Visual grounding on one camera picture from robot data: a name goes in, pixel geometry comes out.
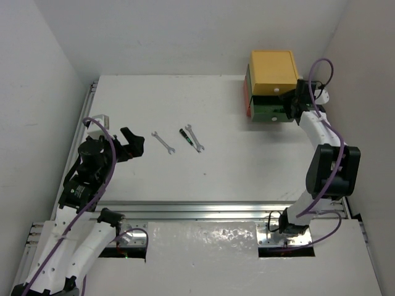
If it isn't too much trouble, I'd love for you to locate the green drawer box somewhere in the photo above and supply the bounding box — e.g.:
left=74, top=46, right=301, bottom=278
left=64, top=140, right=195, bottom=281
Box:
left=245, top=65, right=293, bottom=123

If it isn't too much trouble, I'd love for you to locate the yellow drawer box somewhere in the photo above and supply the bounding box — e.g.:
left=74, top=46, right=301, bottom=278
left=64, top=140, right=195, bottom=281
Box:
left=249, top=51, right=299, bottom=96

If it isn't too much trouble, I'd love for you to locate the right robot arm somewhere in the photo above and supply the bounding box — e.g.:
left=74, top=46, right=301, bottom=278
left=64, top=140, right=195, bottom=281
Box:
left=268, top=79, right=361, bottom=236

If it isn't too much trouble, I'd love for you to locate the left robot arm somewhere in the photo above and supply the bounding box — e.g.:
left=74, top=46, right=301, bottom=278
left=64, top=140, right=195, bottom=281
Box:
left=11, top=127, right=145, bottom=295

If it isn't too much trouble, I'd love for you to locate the silver open-end wrench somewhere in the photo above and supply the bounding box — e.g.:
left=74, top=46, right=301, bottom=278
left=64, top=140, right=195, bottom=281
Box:
left=151, top=131, right=175, bottom=155

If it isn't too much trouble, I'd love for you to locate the red drawer box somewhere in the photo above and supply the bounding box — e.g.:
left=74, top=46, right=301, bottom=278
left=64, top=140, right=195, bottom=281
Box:
left=243, top=75, right=251, bottom=117

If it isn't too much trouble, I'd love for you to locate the silver combination wrench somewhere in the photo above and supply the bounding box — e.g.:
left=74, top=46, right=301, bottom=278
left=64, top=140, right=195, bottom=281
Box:
left=185, top=124, right=205, bottom=153

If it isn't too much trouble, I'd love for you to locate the white front cover panel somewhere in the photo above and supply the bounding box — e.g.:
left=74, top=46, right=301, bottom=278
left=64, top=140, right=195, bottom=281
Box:
left=85, top=219, right=381, bottom=295

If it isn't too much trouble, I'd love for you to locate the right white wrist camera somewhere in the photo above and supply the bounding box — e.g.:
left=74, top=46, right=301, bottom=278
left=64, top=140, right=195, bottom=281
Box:
left=314, top=88, right=330, bottom=105

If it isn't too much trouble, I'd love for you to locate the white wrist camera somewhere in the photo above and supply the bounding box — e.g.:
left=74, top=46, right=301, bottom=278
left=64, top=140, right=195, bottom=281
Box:
left=314, top=88, right=330, bottom=105
left=84, top=114, right=110, bottom=139

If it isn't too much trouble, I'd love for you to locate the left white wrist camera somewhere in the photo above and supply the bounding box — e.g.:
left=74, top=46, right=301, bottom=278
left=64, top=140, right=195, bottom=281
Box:
left=84, top=114, right=110, bottom=139

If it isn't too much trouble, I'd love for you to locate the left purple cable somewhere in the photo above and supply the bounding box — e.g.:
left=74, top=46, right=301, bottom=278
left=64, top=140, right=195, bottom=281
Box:
left=18, top=117, right=149, bottom=296

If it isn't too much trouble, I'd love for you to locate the aluminium rail frame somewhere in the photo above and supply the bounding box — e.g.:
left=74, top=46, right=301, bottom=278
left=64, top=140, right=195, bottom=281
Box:
left=23, top=80, right=370, bottom=257

